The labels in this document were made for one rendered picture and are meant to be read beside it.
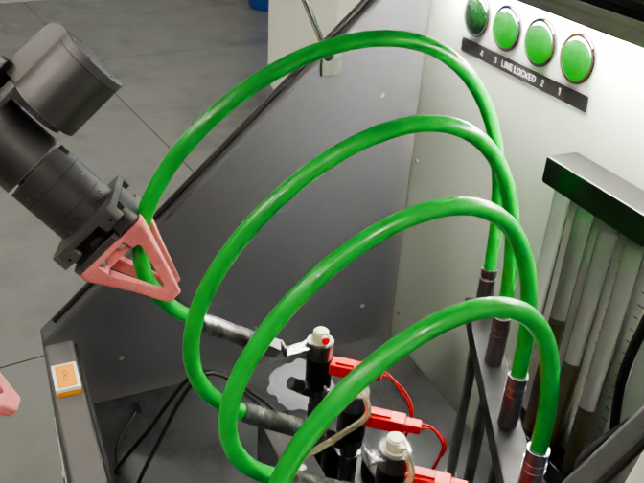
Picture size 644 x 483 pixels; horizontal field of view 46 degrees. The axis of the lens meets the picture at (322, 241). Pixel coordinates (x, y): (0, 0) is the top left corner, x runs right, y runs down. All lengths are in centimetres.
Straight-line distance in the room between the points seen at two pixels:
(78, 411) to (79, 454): 7
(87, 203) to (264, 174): 43
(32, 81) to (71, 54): 4
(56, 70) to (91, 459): 46
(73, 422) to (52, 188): 40
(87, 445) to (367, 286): 50
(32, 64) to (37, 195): 10
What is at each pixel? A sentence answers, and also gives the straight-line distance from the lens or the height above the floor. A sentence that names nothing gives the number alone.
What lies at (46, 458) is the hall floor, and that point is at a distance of 228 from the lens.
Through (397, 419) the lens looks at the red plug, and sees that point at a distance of 74.
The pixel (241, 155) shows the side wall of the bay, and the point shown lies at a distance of 100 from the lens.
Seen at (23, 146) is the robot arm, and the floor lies 135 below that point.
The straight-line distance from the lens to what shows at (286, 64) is 62.
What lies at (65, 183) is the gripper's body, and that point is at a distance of 63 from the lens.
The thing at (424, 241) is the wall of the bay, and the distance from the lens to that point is 112.
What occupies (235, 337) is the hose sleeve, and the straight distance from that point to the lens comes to 73.
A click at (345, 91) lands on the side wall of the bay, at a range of 103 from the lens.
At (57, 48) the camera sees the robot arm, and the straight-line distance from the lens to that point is 62.
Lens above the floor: 159
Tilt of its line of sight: 30 degrees down
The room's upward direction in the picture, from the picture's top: 3 degrees clockwise
